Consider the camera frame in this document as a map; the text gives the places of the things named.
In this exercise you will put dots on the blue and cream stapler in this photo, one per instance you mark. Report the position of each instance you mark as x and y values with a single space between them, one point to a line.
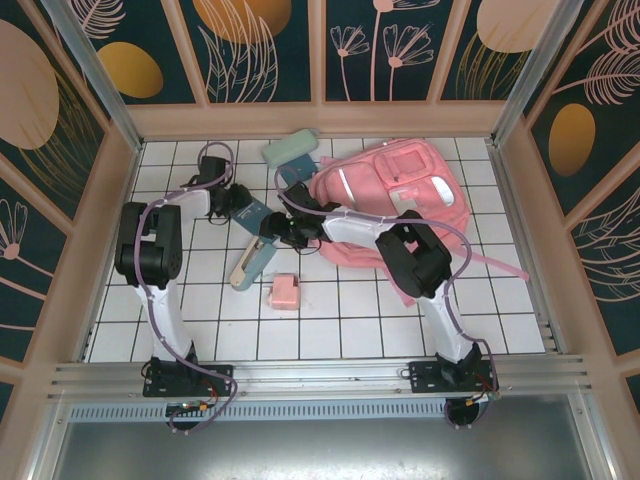
250 265

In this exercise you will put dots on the pink backpack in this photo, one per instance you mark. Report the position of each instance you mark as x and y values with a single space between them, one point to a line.
400 175

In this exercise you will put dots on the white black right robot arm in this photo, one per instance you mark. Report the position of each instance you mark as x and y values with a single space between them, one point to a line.
350 227

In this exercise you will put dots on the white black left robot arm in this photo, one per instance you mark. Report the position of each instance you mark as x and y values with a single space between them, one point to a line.
165 305

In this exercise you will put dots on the teal square notebook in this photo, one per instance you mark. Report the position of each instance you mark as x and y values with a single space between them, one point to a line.
302 167

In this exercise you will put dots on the mint green glasses case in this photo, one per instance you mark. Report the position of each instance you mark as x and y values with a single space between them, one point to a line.
290 147

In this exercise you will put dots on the aluminium mounting rail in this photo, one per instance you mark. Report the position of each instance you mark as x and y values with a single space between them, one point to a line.
325 382

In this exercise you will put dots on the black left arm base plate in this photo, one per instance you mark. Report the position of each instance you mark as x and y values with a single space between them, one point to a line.
215 380

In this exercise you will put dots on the aluminium frame post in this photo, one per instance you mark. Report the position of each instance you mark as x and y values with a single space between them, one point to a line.
540 65
95 65

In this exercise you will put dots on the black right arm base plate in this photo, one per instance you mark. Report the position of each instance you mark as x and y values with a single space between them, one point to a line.
425 377

